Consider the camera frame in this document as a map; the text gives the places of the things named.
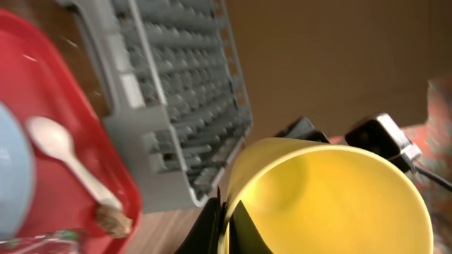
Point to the light blue plate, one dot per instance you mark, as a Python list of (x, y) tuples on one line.
[(17, 175)]

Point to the grey dishwasher rack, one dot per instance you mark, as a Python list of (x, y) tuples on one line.
[(179, 110)]

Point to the red serving tray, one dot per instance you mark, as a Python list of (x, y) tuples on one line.
[(35, 81)]

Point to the red snack wrapper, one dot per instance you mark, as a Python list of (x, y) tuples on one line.
[(65, 241)]

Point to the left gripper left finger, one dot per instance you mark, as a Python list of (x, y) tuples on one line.
[(204, 235)]

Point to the brown food scrap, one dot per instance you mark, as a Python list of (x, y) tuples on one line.
[(113, 221)]

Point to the white plastic spoon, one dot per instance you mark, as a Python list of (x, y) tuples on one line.
[(55, 141)]

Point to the yellow plastic cup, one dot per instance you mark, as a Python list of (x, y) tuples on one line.
[(311, 197)]

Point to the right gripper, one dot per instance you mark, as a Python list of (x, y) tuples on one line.
[(303, 129)]

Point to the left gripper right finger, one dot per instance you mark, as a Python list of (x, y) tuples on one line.
[(244, 237)]

